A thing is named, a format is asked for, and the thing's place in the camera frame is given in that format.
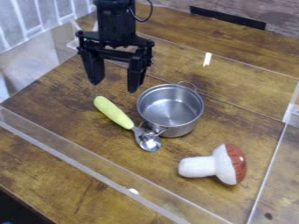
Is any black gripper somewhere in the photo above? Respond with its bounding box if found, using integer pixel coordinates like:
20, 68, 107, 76
76, 0, 155, 93

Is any small steel pot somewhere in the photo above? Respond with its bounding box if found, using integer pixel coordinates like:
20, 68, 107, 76
137, 81, 205, 137

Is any green handled metal spoon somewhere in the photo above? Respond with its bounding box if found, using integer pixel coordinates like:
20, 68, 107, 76
94, 96, 162, 152

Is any plush red white mushroom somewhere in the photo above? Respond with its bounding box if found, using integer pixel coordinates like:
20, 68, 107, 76
178, 143, 249, 186

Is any clear acrylic enclosure wall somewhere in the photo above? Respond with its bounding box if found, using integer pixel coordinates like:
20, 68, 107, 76
0, 22, 299, 224

